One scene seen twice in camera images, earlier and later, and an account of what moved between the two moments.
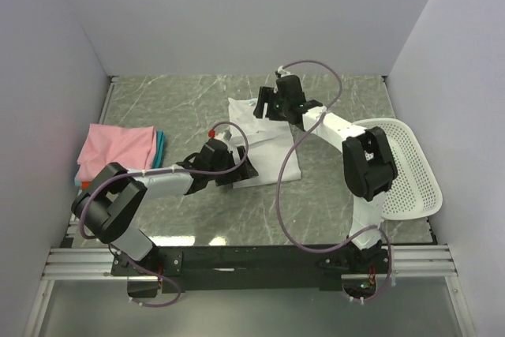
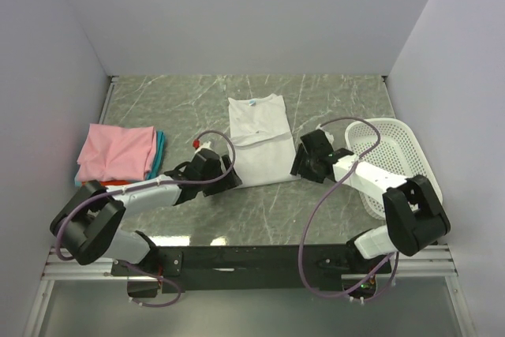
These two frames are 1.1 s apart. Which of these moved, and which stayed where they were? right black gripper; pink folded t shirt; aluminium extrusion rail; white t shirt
Moved: right black gripper
Stayed: aluminium extrusion rail; white t shirt; pink folded t shirt
